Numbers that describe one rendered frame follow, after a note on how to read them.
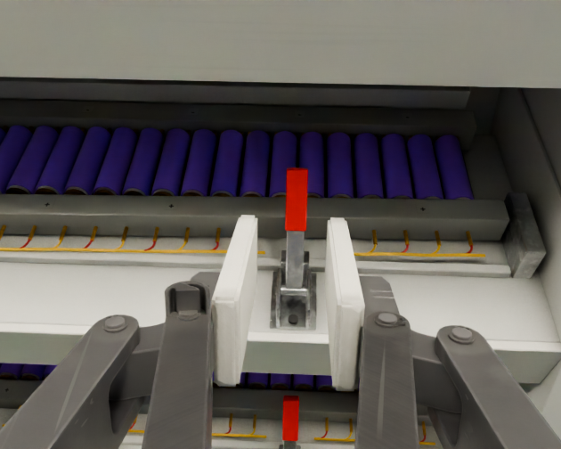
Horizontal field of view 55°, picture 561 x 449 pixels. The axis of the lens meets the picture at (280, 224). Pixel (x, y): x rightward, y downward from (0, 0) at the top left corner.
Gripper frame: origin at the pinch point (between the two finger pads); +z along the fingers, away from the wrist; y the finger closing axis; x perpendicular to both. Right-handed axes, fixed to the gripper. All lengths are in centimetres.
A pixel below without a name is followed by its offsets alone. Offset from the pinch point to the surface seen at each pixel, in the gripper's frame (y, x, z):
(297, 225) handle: 0.2, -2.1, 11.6
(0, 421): -25.3, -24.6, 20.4
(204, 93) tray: -7.3, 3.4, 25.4
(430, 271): 8.7, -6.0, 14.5
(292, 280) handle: 0.0, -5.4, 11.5
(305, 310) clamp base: 0.9, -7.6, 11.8
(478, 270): 11.7, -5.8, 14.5
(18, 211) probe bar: -18.0, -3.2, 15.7
